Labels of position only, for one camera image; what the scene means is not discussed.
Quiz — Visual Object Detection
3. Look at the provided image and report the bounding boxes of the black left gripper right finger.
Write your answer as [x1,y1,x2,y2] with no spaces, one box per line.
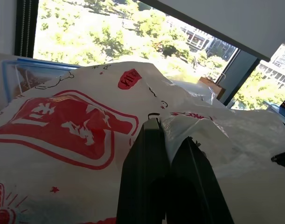
[165,137,235,224]

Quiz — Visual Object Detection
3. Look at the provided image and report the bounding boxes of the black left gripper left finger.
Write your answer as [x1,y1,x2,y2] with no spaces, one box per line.
[116,117,171,224]

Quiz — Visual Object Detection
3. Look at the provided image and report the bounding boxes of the white plastic bag red print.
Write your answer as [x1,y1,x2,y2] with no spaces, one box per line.
[0,61,285,224]

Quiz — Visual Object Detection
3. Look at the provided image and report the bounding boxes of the clear storage box blue rim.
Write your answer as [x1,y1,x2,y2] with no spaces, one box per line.
[1,57,81,103]

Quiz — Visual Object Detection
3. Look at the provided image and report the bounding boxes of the black right gripper tip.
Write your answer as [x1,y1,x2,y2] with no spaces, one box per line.
[271,149,285,168]

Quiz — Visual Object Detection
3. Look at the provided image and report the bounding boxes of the brown cardboard box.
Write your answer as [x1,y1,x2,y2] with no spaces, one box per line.
[198,76,227,101]

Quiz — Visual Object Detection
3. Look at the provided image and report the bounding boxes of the dark window frame post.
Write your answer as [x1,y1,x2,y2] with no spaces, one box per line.
[214,48,261,109]

